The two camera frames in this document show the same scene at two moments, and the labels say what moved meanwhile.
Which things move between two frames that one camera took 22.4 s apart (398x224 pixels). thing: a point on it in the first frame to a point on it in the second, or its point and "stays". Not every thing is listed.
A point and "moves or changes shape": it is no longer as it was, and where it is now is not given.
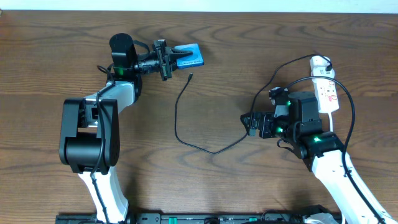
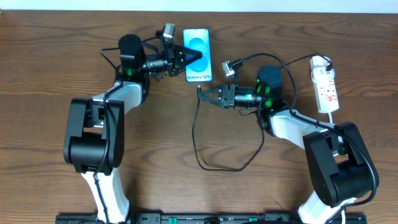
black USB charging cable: x=235 y=142 to x=262 y=119
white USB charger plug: x=318 y=67 stays
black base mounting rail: x=301 y=218 stays
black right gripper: x=253 y=123 to x=226 y=95
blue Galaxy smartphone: x=193 y=60 moves or changes shape
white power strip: x=326 y=94 stays
